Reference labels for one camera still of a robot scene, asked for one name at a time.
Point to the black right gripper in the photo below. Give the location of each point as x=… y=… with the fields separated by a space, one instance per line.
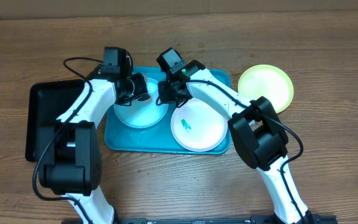
x=162 y=89

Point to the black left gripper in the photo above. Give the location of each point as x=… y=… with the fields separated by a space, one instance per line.
x=120 y=101

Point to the light blue plate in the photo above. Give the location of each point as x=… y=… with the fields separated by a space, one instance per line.
x=142 y=114

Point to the white plate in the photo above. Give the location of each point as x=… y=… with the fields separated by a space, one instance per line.
x=197 y=127

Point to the yellow-green plate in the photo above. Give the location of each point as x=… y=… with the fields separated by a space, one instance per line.
x=268 y=81

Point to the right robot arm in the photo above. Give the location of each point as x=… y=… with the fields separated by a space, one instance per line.
x=259 y=138

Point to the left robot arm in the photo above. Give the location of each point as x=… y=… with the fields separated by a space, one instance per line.
x=69 y=162

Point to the teal plastic tray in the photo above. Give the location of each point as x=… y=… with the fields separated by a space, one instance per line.
x=155 y=139

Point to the black plastic tray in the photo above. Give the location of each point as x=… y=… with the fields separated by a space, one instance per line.
x=47 y=101

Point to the cardboard backdrop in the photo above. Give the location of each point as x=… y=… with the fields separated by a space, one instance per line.
x=39 y=9

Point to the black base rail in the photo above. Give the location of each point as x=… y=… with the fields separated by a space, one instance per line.
x=255 y=219

